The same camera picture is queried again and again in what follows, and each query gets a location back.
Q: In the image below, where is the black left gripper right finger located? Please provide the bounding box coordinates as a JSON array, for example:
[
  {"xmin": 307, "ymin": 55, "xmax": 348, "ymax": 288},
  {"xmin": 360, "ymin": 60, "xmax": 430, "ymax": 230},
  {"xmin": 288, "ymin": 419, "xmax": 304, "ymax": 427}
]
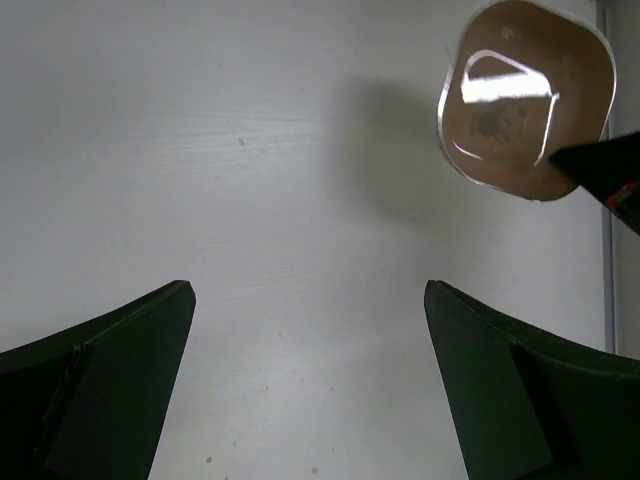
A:
[{"xmin": 424, "ymin": 280, "xmax": 639, "ymax": 479}]

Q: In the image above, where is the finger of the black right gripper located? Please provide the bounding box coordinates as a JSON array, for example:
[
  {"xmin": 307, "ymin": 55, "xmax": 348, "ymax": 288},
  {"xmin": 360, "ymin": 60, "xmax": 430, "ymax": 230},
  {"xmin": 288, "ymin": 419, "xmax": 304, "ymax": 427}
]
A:
[{"xmin": 549, "ymin": 132, "xmax": 639, "ymax": 225}]

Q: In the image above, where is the brown panda plate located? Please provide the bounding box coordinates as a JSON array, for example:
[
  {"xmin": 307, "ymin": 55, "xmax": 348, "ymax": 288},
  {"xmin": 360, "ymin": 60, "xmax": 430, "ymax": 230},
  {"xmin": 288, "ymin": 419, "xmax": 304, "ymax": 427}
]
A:
[{"xmin": 437, "ymin": 1, "xmax": 617, "ymax": 201}]

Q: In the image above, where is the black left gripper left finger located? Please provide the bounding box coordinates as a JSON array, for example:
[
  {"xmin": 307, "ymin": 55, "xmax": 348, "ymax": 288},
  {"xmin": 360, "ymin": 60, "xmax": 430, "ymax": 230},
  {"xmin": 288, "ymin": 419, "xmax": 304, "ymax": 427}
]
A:
[{"xmin": 1, "ymin": 280, "xmax": 196, "ymax": 479}]

